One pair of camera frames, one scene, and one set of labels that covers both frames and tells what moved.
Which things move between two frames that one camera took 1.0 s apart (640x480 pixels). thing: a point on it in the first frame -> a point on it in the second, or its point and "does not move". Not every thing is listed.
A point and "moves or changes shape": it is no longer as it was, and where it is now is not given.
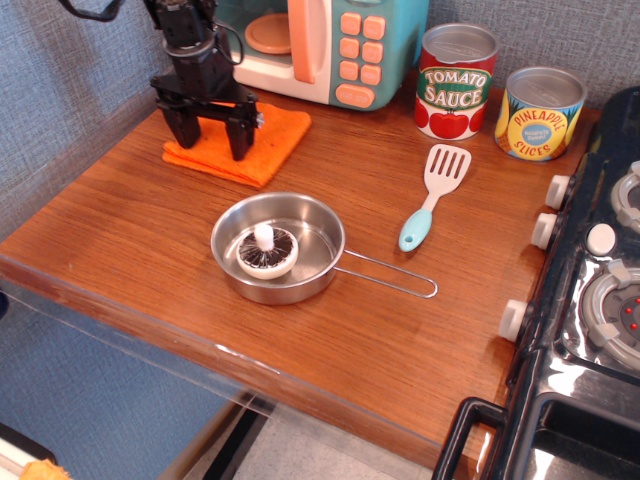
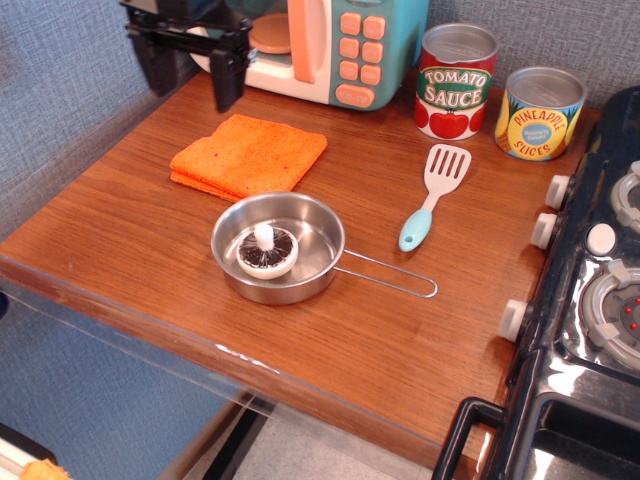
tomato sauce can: (454, 80) does not move
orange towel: (279, 128) moves or changes shape
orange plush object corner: (43, 470) does not move
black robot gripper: (203, 82) -> (173, 38)
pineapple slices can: (540, 111) does not move
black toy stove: (573, 407) does not move
